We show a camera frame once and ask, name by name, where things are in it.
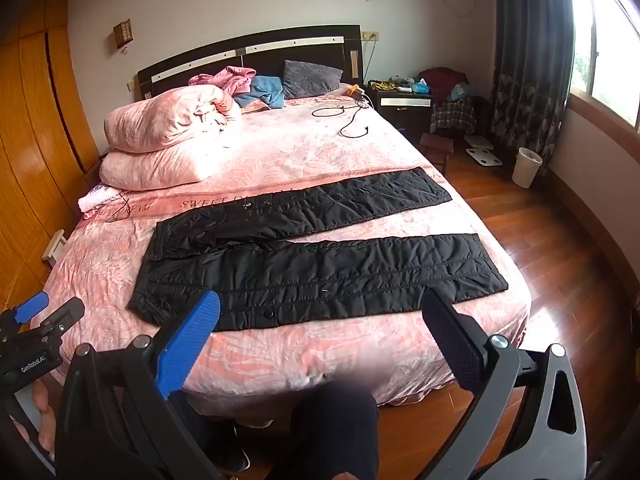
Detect plaid cloth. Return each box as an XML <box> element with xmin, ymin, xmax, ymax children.
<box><xmin>431</xmin><ymin>97</ymin><xmax>478</xmax><ymax>134</ymax></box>

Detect window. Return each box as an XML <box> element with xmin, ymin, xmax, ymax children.
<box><xmin>570</xmin><ymin>0</ymin><xmax>640</xmax><ymax>133</ymax></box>

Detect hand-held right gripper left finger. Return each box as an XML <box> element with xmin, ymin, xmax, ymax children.
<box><xmin>54</xmin><ymin>290</ymin><xmax>223</xmax><ymax>480</ymax></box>

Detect bed with pink sheet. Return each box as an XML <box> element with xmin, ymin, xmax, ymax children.
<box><xmin>39</xmin><ymin>82</ymin><xmax>532</xmax><ymax>408</ymax></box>

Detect wooden wall lamp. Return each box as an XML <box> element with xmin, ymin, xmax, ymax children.
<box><xmin>112</xmin><ymin>19</ymin><xmax>135</xmax><ymax>50</ymax></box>

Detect dark patterned curtain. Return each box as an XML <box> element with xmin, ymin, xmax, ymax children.
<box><xmin>487</xmin><ymin>0</ymin><xmax>576</xmax><ymax>148</ymax></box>

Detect white pink folded cloth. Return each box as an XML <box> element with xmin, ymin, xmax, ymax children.
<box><xmin>77</xmin><ymin>185</ymin><xmax>123</xmax><ymax>213</ymax></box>

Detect pink garment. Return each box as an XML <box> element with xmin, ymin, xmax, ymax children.
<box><xmin>188</xmin><ymin>66</ymin><xmax>257</xmax><ymax>96</ymax></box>

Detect person's dark trouser leg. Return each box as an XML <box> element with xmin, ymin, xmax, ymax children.
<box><xmin>292</xmin><ymin>382</ymin><xmax>381</xmax><ymax>480</ymax></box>

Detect small wooden stool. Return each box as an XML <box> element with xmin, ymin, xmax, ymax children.
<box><xmin>419</xmin><ymin>132</ymin><xmax>455</xmax><ymax>173</ymax></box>

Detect wooden wardrobe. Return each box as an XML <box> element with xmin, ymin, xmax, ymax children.
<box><xmin>0</xmin><ymin>0</ymin><xmax>101</xmax><ymax>306</ymax></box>

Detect person's dark shoe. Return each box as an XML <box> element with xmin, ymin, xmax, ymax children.
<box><xmin>220</xmin><ymin>422</ymin><xmax>252</xmax><ymax>473</ymax></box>

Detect dark wooden headboard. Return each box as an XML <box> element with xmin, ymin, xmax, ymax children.
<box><xmin>137</xmin><ymin>25</ymin><xmax>363</xmax><ymax>98</ymax></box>

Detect white waste bin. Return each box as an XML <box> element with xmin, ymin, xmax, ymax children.
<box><xmin>511</xmin><ymin>147</ymin><xmax>543</xmax><ymax>189</ymax></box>

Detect black quilted pants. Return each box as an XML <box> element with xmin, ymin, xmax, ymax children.
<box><xmin>127</xmin><ymin>166</ymin><xmax>510</xmax><ymax>333</ymax></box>

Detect grey pillow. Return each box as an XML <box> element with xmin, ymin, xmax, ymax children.
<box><xmin>282</xmin><ymin>60</ymin><xmax>343</xmax><ymax>99</ymax></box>

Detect blue garment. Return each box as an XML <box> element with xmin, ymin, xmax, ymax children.
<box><xmin>234</xmin><ymin>76</ymin><xmax>286</xmax><ymax>109</ymax></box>

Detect small white stool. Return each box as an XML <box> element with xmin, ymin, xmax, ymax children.
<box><xmin>41</xmin><ymin>229</ymin><xmax>67</xmax><ymax>262</ymax></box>

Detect dark nightstand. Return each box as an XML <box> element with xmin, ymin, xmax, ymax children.
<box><xmin>367</xmin><ymin>87</ymin><xmax>435</xmax><ymax>133</ymax></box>

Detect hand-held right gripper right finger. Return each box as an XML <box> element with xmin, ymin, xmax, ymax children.
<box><xmin>421</xmin><ymin>287</ymin><xmax>588</xmax><ymax>480</ymax></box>

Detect person's left hand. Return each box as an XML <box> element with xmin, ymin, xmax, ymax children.
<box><xmin>12</xmin><ymin>379</ymin><xmax>58</xmax><ymax>461</ymax></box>

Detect black cable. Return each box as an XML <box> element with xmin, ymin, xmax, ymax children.
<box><xmin>312</xmin><ymin>100</ymin><xmax>373</xmax><ymax>139</ymax></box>

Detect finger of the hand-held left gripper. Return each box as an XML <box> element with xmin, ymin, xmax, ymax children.
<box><xmin>35</xmin><ymin>297</ymin><xmax>86</xmax><ymax>342</ymax></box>
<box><xmin>14</xmin><ymin>292</ymin><xmax>50</xmax><ymax>327</ymax></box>

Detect dark red garment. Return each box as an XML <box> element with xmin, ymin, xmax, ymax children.
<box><xmin>419</xmin><ymin>66</ymin><xmax>468</xmax><ymax>103</ymax></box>

